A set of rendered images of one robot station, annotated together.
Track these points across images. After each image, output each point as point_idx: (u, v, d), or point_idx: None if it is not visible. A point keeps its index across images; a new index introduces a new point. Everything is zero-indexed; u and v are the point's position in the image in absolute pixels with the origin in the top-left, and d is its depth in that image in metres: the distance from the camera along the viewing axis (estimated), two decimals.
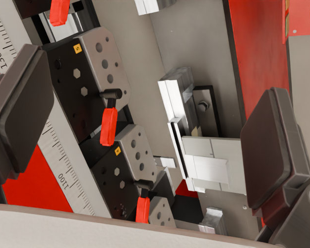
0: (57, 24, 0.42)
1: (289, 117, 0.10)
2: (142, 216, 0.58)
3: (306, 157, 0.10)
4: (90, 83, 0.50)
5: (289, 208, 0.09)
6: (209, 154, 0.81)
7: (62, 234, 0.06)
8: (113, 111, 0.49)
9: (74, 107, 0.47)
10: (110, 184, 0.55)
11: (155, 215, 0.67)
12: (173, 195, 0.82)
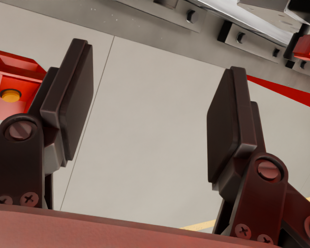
0: None
1: (243, 93, 0.11)
2: None
3: (260, 131, 0.11)
4: None
5: (239, 184, 0.09)
6: None
7: (62, 234, 0.06)
8: None
9: None
10: None
11: None
12: None
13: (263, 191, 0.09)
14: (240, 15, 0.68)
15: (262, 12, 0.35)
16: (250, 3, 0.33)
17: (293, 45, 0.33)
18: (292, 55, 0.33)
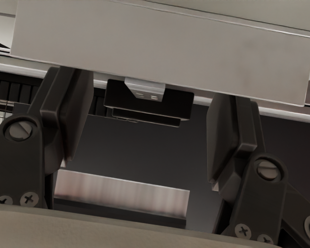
0: None
1: None
2: None
3: (260, 131, 0.11)
4: None
5: (239, 184, 0.09)
6: None
7: (62, 234, 0.06)
8: None
9: None
10: None
11: None
12: (164, 220, 0.22)
13: (263, 191, 0.09)
14: None
15: None
16: None
17: None
18: None
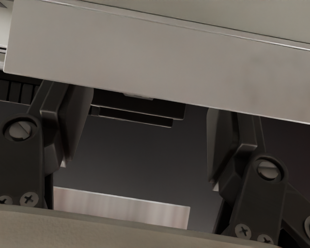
0: None
1: None
2: None
3: (260, 131, 0.11)
4: None
5: (240, 184, 0.09)
6: (6, 8, 0.10)
7: (62, 234, 0.06)
8: None
9: None
10: None
11: None
12: None
13: (263, 191, 0.09)
14: None
15: None
16: None
17: None
18: None
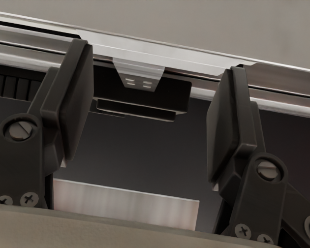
0: None
1: (243, 93, 0.11)
2: None
3: (260, 131, 0.11)
4: None
5: (239, 184, 0.09)
6: None
7: (62, 234, 0.06)
8: None
9: None
10: None
11: None
12: None
13: (263, 191, 0.09)
14: None
15: None
16: None
17: None
18: None
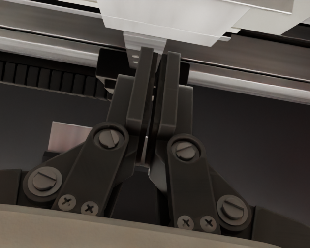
0: None
1: (172, 77, 0.11)
2: None
3: (190, 114, 0.11)
4: None
5: (166, 174, 0.09)
6: None
7: (62, 234, 0.06)
8: None
9: None
10: None
11: None
12: None
13: (188, 173, 0.09)
14: None
15: None
16: None
17: None
18: None
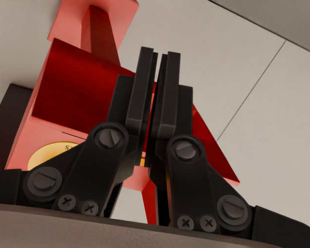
0: None
1: (172, 77, 0.11)
2: None
3: (190, 114, 0.11)
4: None
5: (166, 174, 0.09)
6: None
7: (62, 234, 0.06)
8: None
9: None
10: None
11: None
12: None
13: (188, 173, 0.09)
14: None
15: None
16: None
17: None
18: None
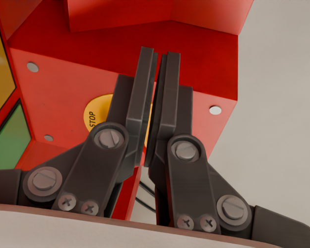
0: None
1: (172, 77, 0.11)
2: None
3: (190, 114, 0.11)
4: None
5: (166, 174, 0.09)
6: None
7: (62, 234, 0.06)
8: None
9: None
10: None
11: None
12: None
13: (188, 173, 0.09)
14: None
15: None
16: None
17: None
18: None
